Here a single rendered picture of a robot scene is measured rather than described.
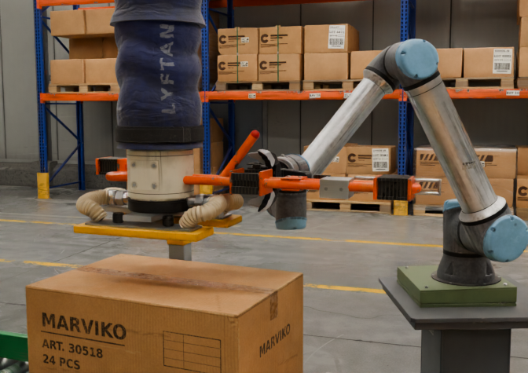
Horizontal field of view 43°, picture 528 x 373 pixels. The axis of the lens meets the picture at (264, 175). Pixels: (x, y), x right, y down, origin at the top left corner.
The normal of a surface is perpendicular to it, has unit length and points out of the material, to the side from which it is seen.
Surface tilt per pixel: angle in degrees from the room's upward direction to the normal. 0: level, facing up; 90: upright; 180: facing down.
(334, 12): 90
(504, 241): 94
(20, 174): 90
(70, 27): 92
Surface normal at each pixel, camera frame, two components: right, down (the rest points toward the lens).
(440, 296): 0.04, 0.11
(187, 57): 0.76, -0.30
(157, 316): -0.41, 0.10
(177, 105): 0.52, -0.11
